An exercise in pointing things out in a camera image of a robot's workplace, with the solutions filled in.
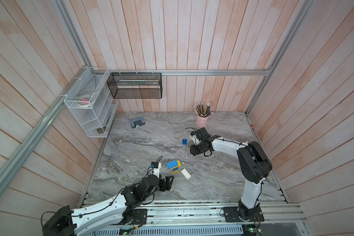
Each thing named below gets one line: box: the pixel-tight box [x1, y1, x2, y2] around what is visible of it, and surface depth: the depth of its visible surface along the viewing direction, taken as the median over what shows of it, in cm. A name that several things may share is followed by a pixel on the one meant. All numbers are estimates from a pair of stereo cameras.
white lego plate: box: [180, 168, 192, 180], surface depth 88 cm
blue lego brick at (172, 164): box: [166, 159, 179, 170], surface depth 82 cm
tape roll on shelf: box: [76, 94, 92, 108], surface depth 75 cm
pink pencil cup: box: [195, 113, 209, 128], surface depth 109 cm
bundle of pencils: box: [194, 101, 215, 118], surface depth 109 cm
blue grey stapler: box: [130, 117, 146, 129], surface depth 113 cm
